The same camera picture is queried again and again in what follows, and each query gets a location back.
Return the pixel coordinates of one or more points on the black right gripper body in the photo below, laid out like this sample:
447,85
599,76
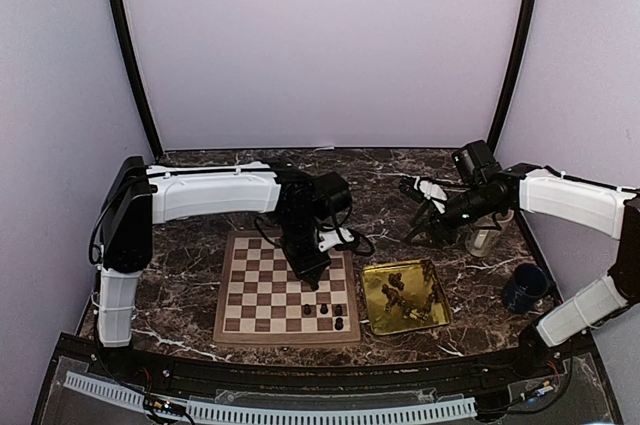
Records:
477,205

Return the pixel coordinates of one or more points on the white coral pattern mug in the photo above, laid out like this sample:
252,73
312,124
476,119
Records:
486,231

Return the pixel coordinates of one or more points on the wooden chess board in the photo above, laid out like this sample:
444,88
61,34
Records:
260,300

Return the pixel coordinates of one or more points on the right black frame post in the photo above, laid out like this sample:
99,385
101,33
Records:
512,71

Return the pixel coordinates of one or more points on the black front rail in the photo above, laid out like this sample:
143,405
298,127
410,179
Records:
200,376

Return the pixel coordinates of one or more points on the pile of dark chess pieces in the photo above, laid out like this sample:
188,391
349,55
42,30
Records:
414,298

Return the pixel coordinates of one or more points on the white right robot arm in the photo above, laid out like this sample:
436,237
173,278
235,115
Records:
587,230

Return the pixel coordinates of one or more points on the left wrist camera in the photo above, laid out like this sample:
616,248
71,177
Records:
340,237

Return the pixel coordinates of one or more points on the black frame post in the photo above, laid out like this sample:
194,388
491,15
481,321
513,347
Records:
512,71
119,16

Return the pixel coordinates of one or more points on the white slotted cable duct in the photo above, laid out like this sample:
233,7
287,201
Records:
261,408

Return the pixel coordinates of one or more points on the gold metal tray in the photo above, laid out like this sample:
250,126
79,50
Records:
382,324

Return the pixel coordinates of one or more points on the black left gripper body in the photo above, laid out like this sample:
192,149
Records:
295,245

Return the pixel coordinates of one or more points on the dark chess piece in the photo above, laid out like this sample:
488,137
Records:
339,324

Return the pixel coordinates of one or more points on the left black frame post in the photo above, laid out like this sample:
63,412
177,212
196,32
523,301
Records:
119,16

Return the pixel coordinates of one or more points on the dark blue mug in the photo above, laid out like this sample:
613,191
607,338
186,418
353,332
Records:
525,287

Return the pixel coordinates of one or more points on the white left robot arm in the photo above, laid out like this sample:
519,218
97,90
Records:
143,196

